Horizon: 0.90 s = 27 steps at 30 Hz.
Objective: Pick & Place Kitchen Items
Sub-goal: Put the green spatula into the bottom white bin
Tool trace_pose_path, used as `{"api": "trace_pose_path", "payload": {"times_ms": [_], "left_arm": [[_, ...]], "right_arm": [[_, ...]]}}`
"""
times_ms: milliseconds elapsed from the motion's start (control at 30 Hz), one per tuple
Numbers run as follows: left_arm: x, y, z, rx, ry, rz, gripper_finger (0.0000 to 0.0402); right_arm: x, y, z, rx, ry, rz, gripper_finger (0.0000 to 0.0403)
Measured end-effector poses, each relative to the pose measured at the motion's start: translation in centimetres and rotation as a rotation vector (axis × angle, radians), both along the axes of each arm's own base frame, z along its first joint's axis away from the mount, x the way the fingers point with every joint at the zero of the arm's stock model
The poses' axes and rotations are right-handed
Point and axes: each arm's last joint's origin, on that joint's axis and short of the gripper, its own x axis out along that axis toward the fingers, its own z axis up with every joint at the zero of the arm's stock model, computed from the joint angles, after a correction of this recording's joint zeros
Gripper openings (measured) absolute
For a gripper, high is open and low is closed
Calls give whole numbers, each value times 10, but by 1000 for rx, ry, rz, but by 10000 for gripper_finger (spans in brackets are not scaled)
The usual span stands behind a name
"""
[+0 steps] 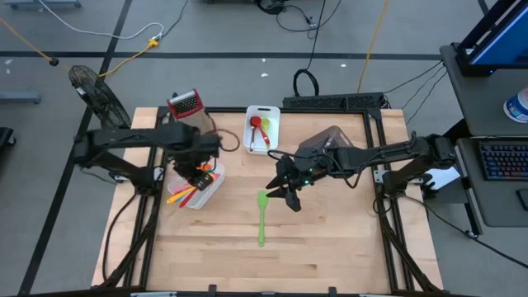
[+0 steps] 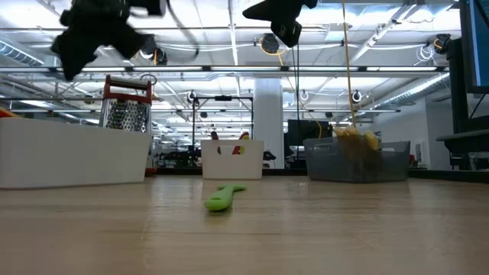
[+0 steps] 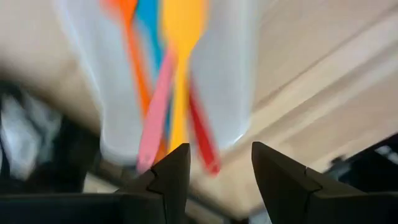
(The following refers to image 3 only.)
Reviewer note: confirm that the yellow silicone spatula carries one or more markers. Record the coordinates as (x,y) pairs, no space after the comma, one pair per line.
(183,25)

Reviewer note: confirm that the pink silicone spatula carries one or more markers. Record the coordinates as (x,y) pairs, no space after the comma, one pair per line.
(155,124)

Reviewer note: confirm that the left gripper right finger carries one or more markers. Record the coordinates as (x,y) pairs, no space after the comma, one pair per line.
(295,196)

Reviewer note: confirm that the blue silicone spatula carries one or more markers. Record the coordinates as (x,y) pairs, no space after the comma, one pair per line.
(149,25)

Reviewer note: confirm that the large white plastic bin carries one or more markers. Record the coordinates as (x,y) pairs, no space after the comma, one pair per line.
(115,109)

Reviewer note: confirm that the red silicone spatula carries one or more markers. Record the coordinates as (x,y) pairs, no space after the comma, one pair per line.
(202,137)

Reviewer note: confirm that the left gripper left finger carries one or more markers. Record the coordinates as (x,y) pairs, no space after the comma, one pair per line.
(168,193)

